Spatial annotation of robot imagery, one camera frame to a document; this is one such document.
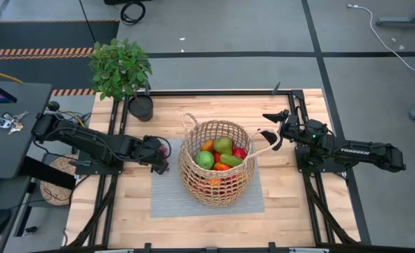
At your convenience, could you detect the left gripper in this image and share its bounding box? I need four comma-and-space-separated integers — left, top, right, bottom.
140, 136, 171, 176

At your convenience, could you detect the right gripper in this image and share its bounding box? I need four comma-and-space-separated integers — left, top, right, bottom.
262, 109, 308, 151

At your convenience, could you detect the small red apple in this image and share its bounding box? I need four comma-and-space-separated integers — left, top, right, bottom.
232, 146, 248, 161

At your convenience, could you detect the green apple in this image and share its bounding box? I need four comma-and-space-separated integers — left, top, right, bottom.
195, 150, 216, 170

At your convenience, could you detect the orange yellow peach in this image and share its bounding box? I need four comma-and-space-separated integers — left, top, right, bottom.
200, 138, 216, 153

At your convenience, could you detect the green pear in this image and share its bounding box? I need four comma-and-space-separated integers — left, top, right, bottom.
212, 136, 235, 155

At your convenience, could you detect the green cucumber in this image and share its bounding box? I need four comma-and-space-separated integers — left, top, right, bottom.
220, 153, 244, 168

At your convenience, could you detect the woven wicker basket with handles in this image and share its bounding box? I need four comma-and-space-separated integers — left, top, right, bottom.
178, 112, 282, 209

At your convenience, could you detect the grey woven placemat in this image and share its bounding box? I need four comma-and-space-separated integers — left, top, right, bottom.
150, 137, 265, 219

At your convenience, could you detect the green potted plant black pot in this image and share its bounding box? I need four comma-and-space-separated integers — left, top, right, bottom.
87, 37, 154, 122

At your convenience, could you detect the round woven trivet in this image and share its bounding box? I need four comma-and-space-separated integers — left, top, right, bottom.
39, 154, 85, 207

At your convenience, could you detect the black desk support bar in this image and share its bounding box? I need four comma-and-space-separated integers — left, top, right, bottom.
17, 156, 77, 190

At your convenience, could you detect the dark grey desk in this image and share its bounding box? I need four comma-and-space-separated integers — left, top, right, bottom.
0, 81, 53, 180

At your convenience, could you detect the bunch of keys with fob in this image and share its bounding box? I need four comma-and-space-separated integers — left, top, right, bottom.
0, 110, 30, 136

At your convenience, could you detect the grey metal furniture leg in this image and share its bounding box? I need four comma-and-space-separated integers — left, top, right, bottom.
374, 0, 415, 29

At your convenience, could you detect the black hazard striped floor mat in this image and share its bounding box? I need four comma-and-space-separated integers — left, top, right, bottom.
0, 19, 121, 98

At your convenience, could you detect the black aluminium table frame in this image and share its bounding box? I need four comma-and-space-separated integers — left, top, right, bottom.
65, 82, 361, 253

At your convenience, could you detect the white cable with plug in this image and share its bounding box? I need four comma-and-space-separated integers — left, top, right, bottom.
347, 3, 415, 72

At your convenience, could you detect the coiled black cable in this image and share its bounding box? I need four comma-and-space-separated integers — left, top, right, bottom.
119, 1, 147, 26

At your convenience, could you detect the yellow cable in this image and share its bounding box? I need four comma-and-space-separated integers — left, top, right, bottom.
0, 66, 24, 84

